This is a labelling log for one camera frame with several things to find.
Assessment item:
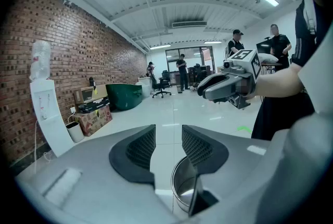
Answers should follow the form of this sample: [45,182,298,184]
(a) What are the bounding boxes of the flat black box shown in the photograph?
[78,96,110,114]

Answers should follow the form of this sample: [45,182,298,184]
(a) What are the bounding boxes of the small white waste bin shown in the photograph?
[65,121,85,143]

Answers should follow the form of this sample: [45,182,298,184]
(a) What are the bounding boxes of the white container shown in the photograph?
[135,81,152,98]

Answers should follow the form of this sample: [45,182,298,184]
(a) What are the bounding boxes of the white power cable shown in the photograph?
[32,118,53,176]

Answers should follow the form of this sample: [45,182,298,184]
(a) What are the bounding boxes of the white water dispenser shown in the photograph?
[29,79,76,158]

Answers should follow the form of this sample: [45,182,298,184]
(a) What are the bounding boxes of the ceiling air vent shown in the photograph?
[171,20,208,29]

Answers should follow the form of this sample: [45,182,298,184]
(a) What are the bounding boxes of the clear water dispenser bottle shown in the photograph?
[30,40,52,82]

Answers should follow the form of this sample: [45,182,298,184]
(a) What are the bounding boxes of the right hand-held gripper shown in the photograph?
[197,48,262,110]

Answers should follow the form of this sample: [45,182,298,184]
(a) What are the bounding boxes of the person's black striped shirt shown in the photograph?
[291,0,318,67]

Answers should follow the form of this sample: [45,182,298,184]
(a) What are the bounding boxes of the person's right hand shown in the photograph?
[235,79,257,100]

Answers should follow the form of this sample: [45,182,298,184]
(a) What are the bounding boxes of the printed cardboard box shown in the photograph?
[75,104,113,137]

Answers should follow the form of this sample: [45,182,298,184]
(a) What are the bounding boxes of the wooden chair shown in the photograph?
[260,61,284,76]

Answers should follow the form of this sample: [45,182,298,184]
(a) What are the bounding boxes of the open brown cardboard box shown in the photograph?
[74,84,107,105]

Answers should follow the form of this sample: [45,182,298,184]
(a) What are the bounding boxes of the person's right forearm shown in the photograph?
[249,61,304,100]

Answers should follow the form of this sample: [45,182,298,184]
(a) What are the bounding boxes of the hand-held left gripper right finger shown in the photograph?
[182,125,284,224]

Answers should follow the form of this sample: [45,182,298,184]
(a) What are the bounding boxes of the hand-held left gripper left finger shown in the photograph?
[15,125,177,224]

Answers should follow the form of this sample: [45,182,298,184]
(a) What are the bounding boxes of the white pillow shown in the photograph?
[256,53,278,64]

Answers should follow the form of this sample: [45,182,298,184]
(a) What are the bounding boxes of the black monitor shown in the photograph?
[256,41,273,55]

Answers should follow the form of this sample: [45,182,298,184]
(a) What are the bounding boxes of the black office chair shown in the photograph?
[194,63,209,85]
[152,70,172,99]

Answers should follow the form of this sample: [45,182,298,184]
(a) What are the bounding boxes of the metal bin with clear liner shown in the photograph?
[171,156,201,214]

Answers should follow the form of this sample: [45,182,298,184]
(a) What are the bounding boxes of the dark green tub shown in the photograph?
[105,83,144,111]

